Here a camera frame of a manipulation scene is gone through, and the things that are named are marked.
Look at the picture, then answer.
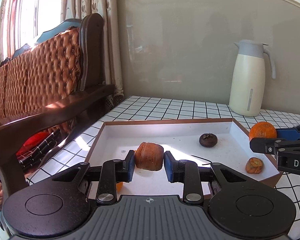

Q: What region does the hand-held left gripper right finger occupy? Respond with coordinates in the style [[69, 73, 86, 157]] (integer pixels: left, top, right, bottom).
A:
[[164, 151, 250, 204]]

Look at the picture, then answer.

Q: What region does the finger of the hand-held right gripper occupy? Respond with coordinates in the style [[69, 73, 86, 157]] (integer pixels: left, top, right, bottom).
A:
[[276, 123, 300, 140], [249, 137, 278, 155]]

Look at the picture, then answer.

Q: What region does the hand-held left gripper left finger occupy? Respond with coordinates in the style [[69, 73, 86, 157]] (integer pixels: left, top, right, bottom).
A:
[[51, 151, 136, 205]]

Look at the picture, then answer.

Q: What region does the large wrinkled orange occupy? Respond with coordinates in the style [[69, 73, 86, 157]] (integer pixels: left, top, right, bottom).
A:
[[249, 121, 277, 142]]

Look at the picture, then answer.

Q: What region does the brown ridged pastry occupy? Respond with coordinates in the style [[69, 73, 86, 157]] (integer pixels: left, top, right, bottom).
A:
[[134, 142, 164, 172]]

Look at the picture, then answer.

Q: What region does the tan brown pastry piece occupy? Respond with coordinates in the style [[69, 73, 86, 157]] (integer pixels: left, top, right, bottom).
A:
[[245, 157, 265, 174]]

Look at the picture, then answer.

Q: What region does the brown cardboard box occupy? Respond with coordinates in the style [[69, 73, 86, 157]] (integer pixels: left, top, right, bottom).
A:
[[85, 118, 283, 198]]

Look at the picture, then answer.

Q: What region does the dark mangosteen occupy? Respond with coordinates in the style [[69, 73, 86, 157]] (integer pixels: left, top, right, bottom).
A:
[[199, 133, 218, 147]]

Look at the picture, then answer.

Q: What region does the white checked tablecloth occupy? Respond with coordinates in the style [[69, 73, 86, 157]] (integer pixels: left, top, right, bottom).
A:
[[27, 95, 300, 240]]

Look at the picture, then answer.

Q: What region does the cream thermos jug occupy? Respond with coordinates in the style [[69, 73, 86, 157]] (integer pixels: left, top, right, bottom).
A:
[[229, 39, 277, 117]]

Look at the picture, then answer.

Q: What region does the black rods bundle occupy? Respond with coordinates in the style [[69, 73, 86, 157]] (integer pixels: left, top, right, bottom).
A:
[[17, 129, 62, 170]]

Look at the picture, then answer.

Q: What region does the red bag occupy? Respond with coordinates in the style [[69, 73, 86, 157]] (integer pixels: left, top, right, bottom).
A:
[[16, 132, 50, 157]]

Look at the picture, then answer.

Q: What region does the orange tufted back cushion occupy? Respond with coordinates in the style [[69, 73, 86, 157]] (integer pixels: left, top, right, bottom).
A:
[[0, 27, 81, 119]]

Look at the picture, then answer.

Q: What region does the blue cloth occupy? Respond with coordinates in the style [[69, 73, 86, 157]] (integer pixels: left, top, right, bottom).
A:
[[11, 18, 83, 58]]

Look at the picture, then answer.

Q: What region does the beige embroidered curtain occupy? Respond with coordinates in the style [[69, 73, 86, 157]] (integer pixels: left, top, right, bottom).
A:
[[61, 0, 124, 110]]

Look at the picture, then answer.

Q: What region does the window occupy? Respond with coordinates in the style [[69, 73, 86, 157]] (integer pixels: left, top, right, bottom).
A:
[[15, 0, 65, 48]]

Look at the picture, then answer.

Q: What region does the thin black wire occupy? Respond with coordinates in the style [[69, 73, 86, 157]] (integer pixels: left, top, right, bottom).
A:
[[192, 155, 211, 165]]

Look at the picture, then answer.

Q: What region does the dark wooden sofa frame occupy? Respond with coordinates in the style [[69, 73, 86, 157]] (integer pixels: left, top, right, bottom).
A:
[[0, 13, 115, 235]]

